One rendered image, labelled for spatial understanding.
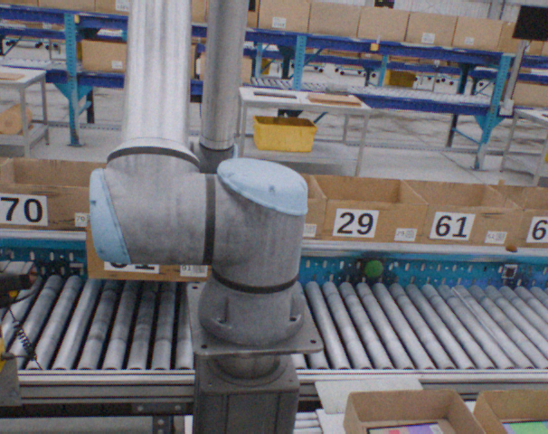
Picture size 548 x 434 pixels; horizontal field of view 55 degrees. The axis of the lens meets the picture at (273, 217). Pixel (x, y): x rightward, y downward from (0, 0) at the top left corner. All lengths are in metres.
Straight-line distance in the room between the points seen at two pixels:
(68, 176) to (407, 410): 1.49
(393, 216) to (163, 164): 1.32
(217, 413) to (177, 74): 0.58
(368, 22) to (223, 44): 5.38
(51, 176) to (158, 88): 1.37
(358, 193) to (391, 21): 4.53
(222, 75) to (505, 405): 1.08
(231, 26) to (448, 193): 1.46
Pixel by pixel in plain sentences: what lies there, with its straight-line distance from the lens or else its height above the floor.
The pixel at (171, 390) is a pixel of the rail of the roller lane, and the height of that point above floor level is 0.71.
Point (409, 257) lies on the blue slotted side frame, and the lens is 2.04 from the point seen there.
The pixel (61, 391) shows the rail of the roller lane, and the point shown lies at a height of 0.71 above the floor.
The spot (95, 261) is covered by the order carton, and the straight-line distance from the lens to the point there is 1.66.
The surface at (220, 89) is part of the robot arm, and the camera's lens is 1.26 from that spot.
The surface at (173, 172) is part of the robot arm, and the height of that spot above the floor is 1.44.
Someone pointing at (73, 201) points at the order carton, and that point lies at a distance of 1.91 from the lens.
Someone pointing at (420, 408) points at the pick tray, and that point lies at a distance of 1.45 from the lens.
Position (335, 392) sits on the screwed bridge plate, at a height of 0.75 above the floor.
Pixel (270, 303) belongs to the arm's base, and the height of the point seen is 1.24.
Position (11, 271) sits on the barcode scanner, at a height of 1.09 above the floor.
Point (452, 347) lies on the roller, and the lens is 1.79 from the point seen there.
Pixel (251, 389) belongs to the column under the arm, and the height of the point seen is 1.08.
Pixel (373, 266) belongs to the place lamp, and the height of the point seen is 0.83.
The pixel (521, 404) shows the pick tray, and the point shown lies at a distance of 1.56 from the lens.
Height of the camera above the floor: 1.70
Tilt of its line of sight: 22 degrees down
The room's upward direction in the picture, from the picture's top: 6 degrees clockwise
